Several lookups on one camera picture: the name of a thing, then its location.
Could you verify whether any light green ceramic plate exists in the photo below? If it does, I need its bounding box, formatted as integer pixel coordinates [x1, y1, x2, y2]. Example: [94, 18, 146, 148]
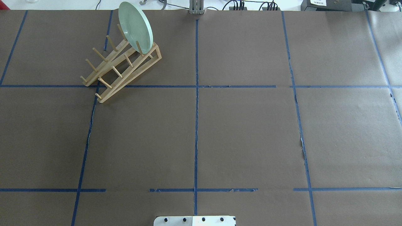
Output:
[119, 2, 154, 54]

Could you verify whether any wooden dish rack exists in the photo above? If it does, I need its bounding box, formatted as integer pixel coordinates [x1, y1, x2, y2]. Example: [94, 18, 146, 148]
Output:
[80, 24, 162, 103]

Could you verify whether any grey metal bracket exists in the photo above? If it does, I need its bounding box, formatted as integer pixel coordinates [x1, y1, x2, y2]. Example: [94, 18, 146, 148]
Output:
[189, 0, 205, 15]

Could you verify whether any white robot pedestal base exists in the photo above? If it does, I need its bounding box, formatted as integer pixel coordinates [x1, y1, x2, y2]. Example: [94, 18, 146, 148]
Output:
[153, 215, 236, 226]

